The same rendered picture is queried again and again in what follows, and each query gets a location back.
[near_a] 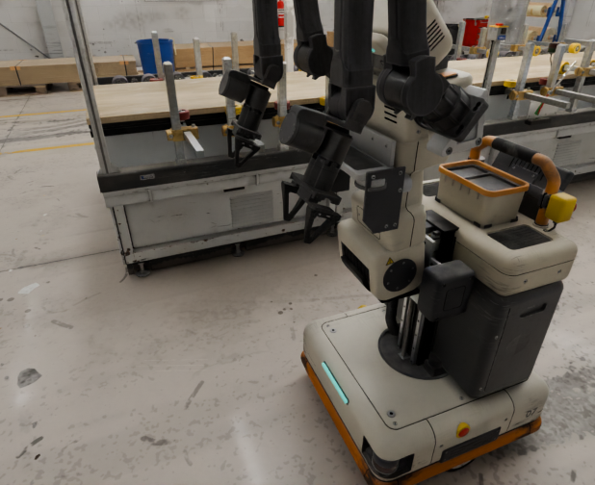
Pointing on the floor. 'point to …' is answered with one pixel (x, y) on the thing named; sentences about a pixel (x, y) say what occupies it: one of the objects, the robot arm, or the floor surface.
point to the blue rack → (550, 19)
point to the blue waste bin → (153, 54)
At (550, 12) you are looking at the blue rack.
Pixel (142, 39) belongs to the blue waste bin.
